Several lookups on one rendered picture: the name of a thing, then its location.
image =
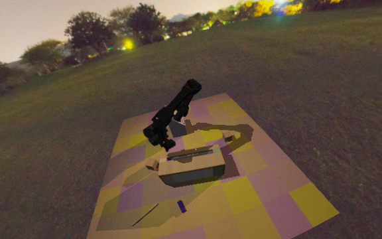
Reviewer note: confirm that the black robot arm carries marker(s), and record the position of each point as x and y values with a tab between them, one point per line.
179	103

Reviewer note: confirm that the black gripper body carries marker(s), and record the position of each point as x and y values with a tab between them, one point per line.
168	144

